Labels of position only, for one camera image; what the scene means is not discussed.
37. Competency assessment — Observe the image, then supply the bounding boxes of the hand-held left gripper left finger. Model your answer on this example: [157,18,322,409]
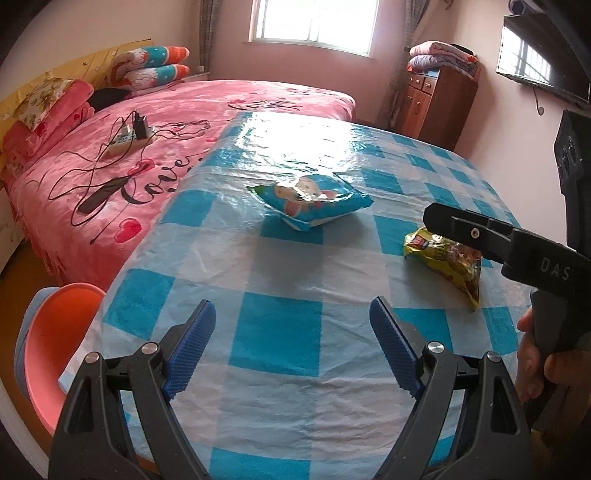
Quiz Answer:
[48,299,218,480]

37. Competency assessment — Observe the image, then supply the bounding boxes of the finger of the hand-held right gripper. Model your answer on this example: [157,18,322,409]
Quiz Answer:
[423,202,516,267]

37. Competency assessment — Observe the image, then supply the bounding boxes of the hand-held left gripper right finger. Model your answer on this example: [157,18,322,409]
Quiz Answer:
[369,295,539,480]

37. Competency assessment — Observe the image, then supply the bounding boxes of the green and yellow snack packet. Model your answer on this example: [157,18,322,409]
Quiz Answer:
[403,225,484,310]

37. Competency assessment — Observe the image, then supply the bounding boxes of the blue cartoon snack packet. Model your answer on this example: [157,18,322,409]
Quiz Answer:
[247,172,375,234]

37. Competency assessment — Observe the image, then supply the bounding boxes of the person's right hand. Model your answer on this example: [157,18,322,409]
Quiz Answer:
[514,307,591,403]

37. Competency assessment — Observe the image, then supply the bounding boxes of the blue checked tablecloth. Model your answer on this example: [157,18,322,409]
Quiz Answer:
[59,111,539,480]

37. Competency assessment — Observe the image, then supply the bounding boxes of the brown wooden cabinet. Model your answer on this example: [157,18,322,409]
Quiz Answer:
[396,65,482,151]

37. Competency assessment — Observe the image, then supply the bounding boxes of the orange plastic chair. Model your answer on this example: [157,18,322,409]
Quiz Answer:
[22,282,108,438]

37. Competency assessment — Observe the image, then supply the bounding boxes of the stack of folded quilts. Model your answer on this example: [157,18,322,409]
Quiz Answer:
[407,40,479,78]

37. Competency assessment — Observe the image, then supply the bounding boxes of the grey checked curtain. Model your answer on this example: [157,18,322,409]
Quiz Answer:
[198,0,219,71]
[385,0,428,136]

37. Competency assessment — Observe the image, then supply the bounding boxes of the white power strip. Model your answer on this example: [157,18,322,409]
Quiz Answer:
[107,130,140,156]

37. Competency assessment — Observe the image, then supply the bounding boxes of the black charger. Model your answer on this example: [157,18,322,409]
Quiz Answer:
[132,110,154,140]

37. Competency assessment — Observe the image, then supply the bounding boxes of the pink printed bed blanket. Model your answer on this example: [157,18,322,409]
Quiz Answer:
[0,79,357,288]

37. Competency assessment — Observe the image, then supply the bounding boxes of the window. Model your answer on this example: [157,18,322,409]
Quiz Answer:
[248,0,380,59]

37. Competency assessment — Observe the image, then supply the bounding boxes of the black cloth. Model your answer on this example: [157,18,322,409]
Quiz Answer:
[89,87,133,110]

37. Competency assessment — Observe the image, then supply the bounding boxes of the pink folded blankets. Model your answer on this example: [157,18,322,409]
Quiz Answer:
[2,79,96,158]

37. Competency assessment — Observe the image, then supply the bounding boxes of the white bedside table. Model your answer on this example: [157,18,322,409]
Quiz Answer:
[181,66,212,85]

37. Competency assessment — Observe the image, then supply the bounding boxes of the floral pillow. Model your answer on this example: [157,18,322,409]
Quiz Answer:
[15,77,75,131]

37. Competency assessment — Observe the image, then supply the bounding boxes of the yellow headboard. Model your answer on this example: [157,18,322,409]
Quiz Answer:
[0,39,154,121]

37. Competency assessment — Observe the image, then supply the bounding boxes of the wall-mounted black television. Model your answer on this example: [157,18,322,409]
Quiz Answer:
[495,0,591,104]

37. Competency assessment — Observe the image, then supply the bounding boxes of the power strip with cables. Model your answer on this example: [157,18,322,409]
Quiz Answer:
[47,117,214,241]

